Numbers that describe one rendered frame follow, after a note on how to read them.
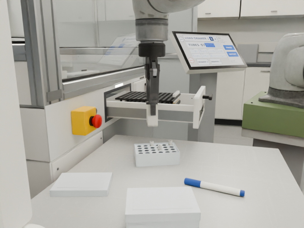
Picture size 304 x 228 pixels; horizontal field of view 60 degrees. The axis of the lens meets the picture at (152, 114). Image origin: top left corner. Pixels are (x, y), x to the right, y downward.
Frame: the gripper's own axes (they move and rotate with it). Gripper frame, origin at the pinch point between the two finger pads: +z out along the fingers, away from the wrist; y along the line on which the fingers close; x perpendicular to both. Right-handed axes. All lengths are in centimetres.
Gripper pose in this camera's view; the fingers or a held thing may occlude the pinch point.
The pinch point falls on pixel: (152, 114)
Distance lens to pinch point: 77.6
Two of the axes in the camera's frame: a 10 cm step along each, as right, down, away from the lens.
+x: -9.9, 0.3, -1.2
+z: 0.0, 9.7, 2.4
